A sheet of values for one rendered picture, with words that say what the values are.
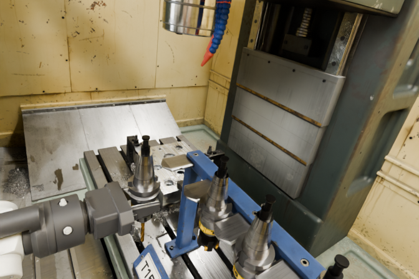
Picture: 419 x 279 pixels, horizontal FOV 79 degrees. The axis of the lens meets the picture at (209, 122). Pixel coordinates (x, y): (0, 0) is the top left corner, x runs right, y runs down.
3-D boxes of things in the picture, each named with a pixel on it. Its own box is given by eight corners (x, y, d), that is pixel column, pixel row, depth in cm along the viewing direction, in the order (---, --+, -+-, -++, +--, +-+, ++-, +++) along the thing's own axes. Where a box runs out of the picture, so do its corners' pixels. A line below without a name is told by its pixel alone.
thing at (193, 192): (191, 205, 50) (191, 202, 49) (178, 189, 53) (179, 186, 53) (220, 195, 53) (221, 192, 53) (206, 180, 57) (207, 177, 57)
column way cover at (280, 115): (293, 202, 103) (338, 77, 82) (223, 145, 137) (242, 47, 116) (301, 198, 105) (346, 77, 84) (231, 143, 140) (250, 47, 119)
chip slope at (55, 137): (34, 228, 107) (24, 177, 96) (28, 149, 155) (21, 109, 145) (209, 177, 156) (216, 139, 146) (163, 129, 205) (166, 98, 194)
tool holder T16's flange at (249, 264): (279, 266, 41) (282, 255, 40) (252, 284, 38) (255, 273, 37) (251, 237, 46) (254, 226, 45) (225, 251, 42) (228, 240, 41)
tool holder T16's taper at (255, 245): (274, 253, 40) (286, 221, 38) (255, 265, 38) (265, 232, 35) (255, 232, 44) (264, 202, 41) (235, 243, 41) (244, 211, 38)
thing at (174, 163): (166, 174, 58) (167, 170, 57) (157, 161, 61) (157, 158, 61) (193, 167, 61) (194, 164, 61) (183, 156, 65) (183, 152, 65)
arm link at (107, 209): (136, 206, 44) (55, 230, 37) (134, 246, 48) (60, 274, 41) (115, 166, 53) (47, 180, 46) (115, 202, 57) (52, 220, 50)
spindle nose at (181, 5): (227, 39, 70) (236, -10, 65) (171, 34, 62) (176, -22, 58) (203, 30, 82) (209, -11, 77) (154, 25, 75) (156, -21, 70)
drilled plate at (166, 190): (162, 206, 85) (163, 194, 83) (133, 160, 106) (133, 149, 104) (217, 187, 98) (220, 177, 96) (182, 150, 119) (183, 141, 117)
